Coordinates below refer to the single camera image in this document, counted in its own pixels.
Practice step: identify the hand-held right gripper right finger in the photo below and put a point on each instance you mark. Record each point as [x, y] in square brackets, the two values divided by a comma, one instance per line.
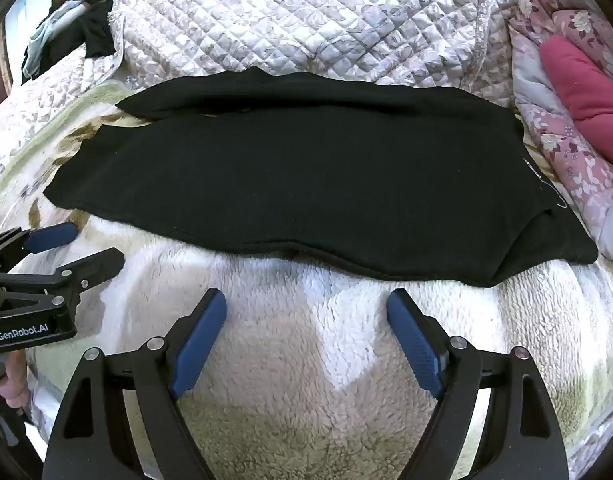
[416, 340]

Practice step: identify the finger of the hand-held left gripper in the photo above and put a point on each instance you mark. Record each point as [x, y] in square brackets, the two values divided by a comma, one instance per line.
[86, 267]
[49, 237]

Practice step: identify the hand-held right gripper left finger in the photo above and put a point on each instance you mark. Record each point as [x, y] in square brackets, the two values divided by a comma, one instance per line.
[199, 345]

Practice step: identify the black pants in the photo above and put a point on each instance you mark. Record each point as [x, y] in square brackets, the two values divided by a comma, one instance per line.
[286, 175]

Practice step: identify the person's left hand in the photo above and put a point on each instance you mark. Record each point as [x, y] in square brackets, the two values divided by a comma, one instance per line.
[14, 382]

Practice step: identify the white floral fleece blanket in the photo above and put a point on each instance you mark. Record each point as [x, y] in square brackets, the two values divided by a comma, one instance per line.
[306, 385]

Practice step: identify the light blue cloth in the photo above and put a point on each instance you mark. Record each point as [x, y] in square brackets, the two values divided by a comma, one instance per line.
[41, 45]

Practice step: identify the black garment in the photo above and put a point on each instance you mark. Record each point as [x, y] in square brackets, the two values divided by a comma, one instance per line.
[96, 25]

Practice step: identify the pink floral comforter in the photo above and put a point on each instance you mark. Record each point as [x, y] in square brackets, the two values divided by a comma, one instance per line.
[571, 160]

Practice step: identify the quilted beige bedspread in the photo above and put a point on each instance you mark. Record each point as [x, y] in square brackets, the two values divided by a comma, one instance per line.
[286, 20]

